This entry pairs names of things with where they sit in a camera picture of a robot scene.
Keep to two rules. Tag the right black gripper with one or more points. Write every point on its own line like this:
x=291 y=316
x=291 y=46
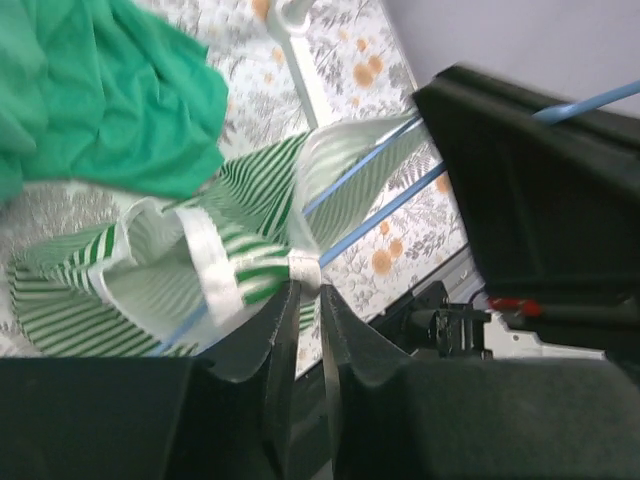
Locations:
x=551 y=212

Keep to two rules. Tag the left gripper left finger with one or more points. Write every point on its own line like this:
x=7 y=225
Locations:
x=231 y=416

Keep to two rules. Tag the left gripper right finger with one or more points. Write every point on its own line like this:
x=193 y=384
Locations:
x=373 y=433

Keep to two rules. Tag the blue wire hanger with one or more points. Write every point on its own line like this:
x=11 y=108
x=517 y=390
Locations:
x=550 y=115

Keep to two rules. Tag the floral table cloth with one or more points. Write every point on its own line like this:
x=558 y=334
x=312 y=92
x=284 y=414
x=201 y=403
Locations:
x=364 y=78

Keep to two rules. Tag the white clothes rack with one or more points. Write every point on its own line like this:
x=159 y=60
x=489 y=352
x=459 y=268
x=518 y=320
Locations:
x=288 y=23

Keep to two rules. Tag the green white striped tank top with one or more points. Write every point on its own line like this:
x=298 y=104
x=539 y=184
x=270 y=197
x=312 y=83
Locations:
x=123 y=289

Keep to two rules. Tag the solid green tank top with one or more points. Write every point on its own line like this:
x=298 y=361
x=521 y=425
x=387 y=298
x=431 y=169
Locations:
x=108 y=93

